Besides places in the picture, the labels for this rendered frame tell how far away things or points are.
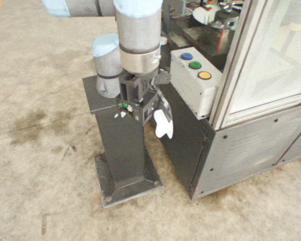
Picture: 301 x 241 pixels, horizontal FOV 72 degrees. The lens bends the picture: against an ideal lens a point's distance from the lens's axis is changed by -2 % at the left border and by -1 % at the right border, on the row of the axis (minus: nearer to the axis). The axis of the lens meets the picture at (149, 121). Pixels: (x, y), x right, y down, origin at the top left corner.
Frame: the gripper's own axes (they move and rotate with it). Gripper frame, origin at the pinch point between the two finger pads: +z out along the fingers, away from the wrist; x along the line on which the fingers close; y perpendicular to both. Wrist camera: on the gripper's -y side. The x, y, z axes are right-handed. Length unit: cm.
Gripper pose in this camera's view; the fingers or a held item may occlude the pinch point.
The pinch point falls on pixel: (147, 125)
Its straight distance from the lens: 57.3
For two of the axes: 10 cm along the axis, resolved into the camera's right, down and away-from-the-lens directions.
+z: 0.0, 6.8, 7.3
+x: 8.6, 3.7, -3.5
